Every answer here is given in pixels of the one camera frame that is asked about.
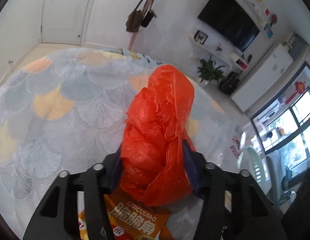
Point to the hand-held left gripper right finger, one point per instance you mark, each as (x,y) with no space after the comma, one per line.
(192,172)

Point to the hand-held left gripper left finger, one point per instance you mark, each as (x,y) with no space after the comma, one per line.
(114,180)

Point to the red plastic bag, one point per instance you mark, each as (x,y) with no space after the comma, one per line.
(155,130)

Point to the black shoulder bag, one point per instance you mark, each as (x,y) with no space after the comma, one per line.
(147,18)

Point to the orange snack packet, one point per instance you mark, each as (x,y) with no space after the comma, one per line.
(135,217)

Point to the light green plastic chair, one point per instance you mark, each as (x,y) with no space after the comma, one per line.
(256,162)

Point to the grey office chair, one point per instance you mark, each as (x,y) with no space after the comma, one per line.
(280,180)

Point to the white washing machine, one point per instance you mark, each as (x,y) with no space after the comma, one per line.
(271,115)

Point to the potted green plant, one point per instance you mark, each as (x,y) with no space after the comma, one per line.
(210,71)

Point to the black framed glass door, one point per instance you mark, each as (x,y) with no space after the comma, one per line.
(295,130)

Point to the white refrigerator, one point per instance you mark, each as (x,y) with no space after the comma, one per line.
(262,77)

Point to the oval pink and white shelf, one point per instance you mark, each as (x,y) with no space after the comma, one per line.
(238,61)

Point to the small shelf ornament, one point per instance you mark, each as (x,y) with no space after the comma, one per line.
(218,48)

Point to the red knot decoration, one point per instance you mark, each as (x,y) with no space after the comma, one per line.
(299,88)

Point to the framed butterfly picture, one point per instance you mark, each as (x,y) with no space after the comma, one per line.
(201,37)

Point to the pink coat rack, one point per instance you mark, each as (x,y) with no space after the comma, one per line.
(136,36)

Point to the small flower pot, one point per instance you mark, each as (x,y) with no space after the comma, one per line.
(287,45)

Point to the black television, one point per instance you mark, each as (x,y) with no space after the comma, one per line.
(230,17)

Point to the brown tote bag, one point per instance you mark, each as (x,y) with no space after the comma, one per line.
(133,21)

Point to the small blue box shelf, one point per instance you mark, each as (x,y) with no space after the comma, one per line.
(268,30)

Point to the grey curtain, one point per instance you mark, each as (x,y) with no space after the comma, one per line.
(299,46)

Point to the white door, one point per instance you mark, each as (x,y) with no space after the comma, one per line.
(67,12)

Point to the round fan ornament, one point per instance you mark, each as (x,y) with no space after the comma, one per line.
(274,18)

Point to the low white wall shelf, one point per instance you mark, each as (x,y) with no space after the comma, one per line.
(212,52)

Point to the pink wall cube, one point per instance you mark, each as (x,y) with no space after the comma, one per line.
(267,11)

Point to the long white wall shelf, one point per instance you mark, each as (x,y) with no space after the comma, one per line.
(254,5)

